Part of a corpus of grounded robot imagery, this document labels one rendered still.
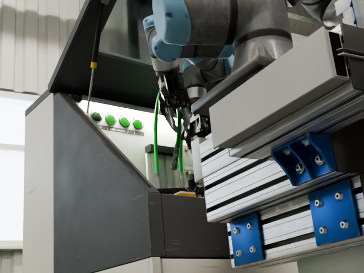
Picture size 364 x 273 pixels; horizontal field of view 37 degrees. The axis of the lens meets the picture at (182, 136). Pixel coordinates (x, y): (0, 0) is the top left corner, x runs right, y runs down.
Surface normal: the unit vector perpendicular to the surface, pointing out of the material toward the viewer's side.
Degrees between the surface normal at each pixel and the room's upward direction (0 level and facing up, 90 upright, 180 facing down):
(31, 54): 90
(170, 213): 90
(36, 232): 90
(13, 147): 90
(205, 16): 124
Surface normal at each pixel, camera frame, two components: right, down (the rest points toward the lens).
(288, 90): -0.88, -0.09
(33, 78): 0.48, -0.33
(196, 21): 0.18, 0.41
